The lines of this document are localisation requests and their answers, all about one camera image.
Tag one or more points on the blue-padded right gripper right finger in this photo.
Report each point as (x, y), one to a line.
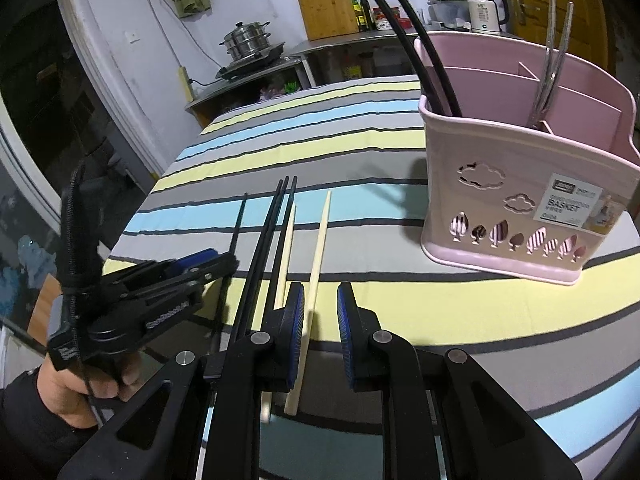
(443, 415)

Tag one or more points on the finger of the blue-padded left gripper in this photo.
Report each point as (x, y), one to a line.
(152, 272)
(167, 284)

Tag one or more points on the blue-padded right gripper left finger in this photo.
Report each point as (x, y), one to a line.
(200, 419)

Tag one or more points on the beige wooden chopstick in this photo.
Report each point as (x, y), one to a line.
(292, 399)
(279, 299)

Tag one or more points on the metal kitchen shelf table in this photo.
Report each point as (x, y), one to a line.
(354, 56)

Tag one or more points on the person's left hand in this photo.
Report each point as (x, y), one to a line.
(65, 392)

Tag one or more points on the beige power strip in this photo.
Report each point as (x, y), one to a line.
(186, 85)

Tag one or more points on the striped tablecloth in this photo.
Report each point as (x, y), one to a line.
(568, 355)

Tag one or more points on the low grey side shelf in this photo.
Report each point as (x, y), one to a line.
(288, 75)

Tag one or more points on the stainless steel steamer pot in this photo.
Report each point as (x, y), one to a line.
(246, 39)

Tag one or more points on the pink plastic utensil basket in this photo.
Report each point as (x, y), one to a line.
(507, 198)

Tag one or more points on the bamboo cutting board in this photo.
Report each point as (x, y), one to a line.
(328, 18)

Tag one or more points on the green-yellow oil bottle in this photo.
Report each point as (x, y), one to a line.
(361, 20)

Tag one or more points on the dark oil bottle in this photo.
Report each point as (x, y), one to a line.
(366, 10)

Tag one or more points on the red lidded jar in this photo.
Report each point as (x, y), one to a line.
(383, 23)

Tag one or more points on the clear storage container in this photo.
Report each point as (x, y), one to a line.
(449, 14)

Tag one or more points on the white electric kettle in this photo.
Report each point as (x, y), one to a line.
(487, 16)

